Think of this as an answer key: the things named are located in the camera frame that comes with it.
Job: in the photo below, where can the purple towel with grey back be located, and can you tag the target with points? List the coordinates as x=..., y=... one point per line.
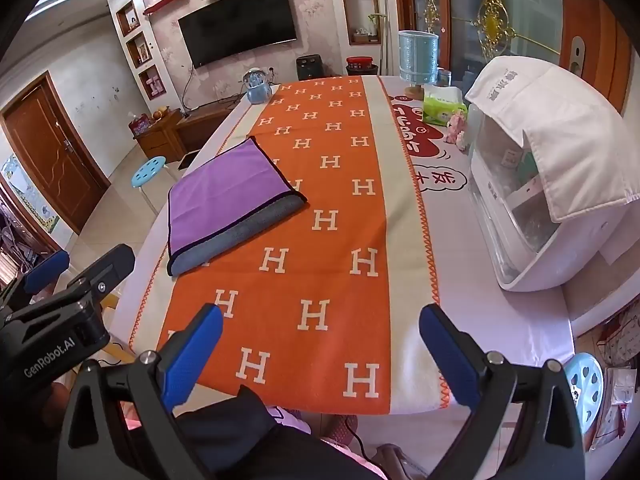
x=220, y=195

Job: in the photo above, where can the white domed countertop appliance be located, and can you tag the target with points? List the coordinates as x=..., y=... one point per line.
x=505, y=220

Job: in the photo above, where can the clear glass jar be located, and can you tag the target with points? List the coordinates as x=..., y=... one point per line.
x=444, y=77

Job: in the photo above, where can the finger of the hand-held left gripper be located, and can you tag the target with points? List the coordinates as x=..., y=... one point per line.
x=47, y=269
x=107, y=270

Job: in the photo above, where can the pile of printed packets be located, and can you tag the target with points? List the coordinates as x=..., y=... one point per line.
x=620, y=375

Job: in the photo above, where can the blue kettle-shaped holder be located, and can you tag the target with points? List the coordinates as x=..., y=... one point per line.
x=256, y=89

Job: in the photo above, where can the white printed tablecloth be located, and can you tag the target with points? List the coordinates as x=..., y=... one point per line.
x=450, y=200

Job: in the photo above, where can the white niche shelving unit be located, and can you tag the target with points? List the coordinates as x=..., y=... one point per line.
x=137, y=50
x=357, y=10

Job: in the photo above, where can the pink plush toy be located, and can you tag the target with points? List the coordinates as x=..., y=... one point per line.
x=456, y=127

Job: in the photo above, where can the white quilted appliance cover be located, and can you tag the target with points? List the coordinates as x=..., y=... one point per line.
x=565, y=130

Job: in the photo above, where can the red tissue box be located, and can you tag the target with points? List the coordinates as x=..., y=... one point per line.
x=140, y=125

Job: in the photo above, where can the glass door with gold ornament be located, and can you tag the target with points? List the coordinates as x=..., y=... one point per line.
x=490, y=15

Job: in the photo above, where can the person's dark clothing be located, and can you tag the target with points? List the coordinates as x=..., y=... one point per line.
x=240, y=435

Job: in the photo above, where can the black space heater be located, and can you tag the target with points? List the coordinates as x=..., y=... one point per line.
x=310, y=67

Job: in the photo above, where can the red lidded bucket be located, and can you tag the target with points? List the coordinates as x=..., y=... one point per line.
x=362, y=66

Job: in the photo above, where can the brown wooden door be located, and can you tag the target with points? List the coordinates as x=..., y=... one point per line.
x=47, y=152

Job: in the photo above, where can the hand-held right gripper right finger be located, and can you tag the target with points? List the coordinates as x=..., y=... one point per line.
x=447, y=355

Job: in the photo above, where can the red wall shelf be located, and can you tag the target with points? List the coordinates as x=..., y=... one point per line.
x=165, y=1

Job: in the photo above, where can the green tissue pack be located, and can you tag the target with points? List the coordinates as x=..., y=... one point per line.
x=444, y=105

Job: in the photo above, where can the blue ribbed table lamp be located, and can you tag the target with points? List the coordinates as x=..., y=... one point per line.
x=417, y=55

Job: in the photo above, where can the colourful wall poster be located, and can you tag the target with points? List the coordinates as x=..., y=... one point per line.
x=27, y=195

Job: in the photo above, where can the light blue round stool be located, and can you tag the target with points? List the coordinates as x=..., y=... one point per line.
x=586, y=385
x=149, y=167

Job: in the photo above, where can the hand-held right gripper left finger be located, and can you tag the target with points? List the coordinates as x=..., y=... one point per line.
x=194, y=355

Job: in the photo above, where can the wooden television cabinet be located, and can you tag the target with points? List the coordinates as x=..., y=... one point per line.
x=175, y=132

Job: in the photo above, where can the black wall television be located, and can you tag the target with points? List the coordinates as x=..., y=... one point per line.
x=237, y=25

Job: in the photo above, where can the orange letter-print blanket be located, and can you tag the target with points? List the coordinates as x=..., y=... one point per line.
x=320, y=260

